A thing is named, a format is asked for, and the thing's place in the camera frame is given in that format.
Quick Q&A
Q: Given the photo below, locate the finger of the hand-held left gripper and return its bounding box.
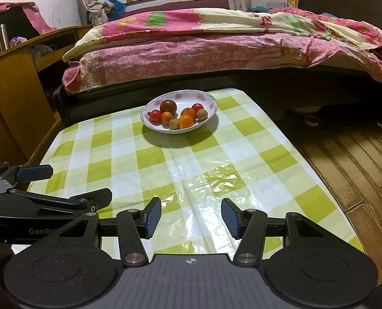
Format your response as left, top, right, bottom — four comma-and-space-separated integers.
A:
7, 187, 113, 216
0, 164, 54, 189

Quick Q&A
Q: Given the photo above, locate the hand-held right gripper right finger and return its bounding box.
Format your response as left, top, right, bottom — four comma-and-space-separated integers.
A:
221, 198, 323, 267

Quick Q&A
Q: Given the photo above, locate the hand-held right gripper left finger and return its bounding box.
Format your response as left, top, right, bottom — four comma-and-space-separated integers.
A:
61, 196, 162, 267

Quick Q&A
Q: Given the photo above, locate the dark red tomato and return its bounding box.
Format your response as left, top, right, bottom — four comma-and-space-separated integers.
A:
160, 100, 178, 114

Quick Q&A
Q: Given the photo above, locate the white floral-rim plate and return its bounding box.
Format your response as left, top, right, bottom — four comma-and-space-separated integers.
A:
141, 89, 218, 134

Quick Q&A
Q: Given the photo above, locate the green checked tablecloth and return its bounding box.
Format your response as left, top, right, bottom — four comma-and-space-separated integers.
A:
11, 87, 366, 263

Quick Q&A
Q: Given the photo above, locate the wooden desk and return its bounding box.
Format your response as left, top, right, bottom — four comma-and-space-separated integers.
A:
0, 24, 95, 168

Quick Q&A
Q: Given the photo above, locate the grey bag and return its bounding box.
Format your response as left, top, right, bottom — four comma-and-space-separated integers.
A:
33, 44, 58, 59

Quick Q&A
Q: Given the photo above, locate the white slipper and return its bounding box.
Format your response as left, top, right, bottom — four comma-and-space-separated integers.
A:
304, 113, 323, 126

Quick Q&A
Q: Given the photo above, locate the silver thermos bottle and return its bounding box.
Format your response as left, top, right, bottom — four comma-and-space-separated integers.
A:
0, 23, 10, 51

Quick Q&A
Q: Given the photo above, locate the pink floral cloth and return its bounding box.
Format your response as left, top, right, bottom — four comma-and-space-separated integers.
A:
0, 2, 58, 54

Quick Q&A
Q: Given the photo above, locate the pink floral bed sheet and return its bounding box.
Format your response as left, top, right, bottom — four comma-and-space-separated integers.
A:
63, 35, 382, 94

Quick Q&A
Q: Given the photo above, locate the blue cloth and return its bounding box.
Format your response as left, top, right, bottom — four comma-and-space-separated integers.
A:
96, 0, 127, 22

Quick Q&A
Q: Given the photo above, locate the cream and pink quilt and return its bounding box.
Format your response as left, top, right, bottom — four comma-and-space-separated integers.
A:
62, 6, 382, 62

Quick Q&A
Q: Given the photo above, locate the dark wooden headboard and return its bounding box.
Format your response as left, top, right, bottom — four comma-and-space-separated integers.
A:
299, 0, 382, 36

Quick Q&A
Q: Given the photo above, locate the dark bed frame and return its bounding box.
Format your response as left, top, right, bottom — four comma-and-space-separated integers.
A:
52, 63, 382, 126

